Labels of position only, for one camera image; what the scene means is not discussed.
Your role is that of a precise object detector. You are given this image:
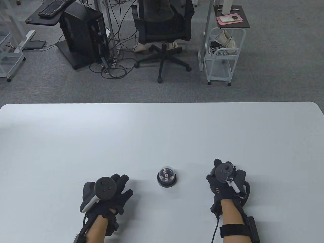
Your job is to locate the person's right hand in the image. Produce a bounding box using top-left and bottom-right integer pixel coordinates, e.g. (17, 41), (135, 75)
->
(206, 159), (247, 220)

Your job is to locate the person's left hand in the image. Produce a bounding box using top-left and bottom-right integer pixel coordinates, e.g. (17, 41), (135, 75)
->
(84, 173), (134, 236)

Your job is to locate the black dice shaker base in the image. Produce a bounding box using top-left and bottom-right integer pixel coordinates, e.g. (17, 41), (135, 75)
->
(157, 177), (176, 188)

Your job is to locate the clear dice shaker dome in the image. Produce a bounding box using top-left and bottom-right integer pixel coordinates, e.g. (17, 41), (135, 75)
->
(157, 165), (176, 183)

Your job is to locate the person's right forearm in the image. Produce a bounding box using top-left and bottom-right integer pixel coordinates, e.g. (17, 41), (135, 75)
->
(220, 199), (250, 243)

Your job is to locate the person's left forearm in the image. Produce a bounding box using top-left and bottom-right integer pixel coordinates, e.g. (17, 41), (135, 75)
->
(85, 215), (110, 243)

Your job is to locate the black and white controller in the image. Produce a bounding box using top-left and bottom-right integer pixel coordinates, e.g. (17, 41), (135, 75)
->
(214, 163), (251, 203)
(80, 177), (117, 213)

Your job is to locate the white rolling cart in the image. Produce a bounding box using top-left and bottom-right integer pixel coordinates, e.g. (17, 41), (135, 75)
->
(204, 27), (246, 86)
(0, 32), (27, 82)

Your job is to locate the black tower platform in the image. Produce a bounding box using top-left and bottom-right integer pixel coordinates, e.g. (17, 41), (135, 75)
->
(55, 40), (103, 71)

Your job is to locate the beige bag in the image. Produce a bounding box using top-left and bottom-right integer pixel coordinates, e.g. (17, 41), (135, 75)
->
(215, 29), (237, 55)

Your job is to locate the white desk leg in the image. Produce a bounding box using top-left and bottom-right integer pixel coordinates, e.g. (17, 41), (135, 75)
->
(103, 0), (119, 60)
(198, 0), (215, 72)

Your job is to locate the black office chair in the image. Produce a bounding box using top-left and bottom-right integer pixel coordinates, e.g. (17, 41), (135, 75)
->
(132, 0), (195, 83)

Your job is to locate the brown side table top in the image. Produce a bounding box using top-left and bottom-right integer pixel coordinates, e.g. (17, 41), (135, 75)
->
(213, 5), (250, 29)

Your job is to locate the black computer tower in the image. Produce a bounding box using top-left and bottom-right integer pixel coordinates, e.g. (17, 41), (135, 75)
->
(59, 2), (111, 64)

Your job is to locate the pink book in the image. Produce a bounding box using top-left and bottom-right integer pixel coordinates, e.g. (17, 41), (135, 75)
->
(217, 14), (244, 25)

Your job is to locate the black power adapter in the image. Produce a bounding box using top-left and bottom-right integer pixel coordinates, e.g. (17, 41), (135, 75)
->
(25, 40), (47, 50)

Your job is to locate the white bottle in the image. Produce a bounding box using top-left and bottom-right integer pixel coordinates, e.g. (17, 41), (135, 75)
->
(221, 0), (232, 15)

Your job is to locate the black keyboard tray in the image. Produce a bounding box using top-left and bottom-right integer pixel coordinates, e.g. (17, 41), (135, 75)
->
(25, 0), (76, 27)

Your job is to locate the black keyboard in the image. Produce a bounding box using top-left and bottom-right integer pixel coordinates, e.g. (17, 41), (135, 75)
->
(38, 0), (70, 18)

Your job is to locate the black glove cable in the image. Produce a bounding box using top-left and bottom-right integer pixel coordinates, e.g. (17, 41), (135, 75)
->
(211, 215), (220, 243)

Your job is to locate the tangle of black cables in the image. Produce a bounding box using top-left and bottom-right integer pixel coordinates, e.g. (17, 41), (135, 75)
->
(89, 0), (142, 79)

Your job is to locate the white desk frame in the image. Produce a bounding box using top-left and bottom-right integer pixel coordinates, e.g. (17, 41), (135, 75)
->
(0, 0), (36, 54)

